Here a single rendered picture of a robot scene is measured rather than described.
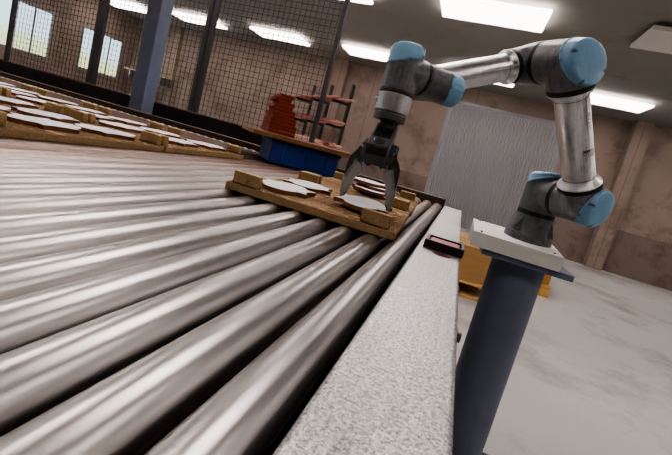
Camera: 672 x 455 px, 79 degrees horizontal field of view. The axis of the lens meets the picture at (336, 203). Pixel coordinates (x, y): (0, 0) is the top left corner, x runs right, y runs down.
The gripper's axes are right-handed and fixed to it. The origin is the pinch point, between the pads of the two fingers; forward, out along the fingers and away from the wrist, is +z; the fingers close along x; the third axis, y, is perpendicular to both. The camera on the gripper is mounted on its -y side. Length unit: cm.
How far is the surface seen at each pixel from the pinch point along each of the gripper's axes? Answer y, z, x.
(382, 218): -15.2, 0.3, -6.4
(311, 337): -61, 4, -8
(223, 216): -34.6, 4.5, 14.4
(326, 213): -15.4, 2.5, 3.9
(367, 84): 902, -184, 209
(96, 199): -47, 4, 25
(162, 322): -66, 5, 1
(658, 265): 863, 41, -482
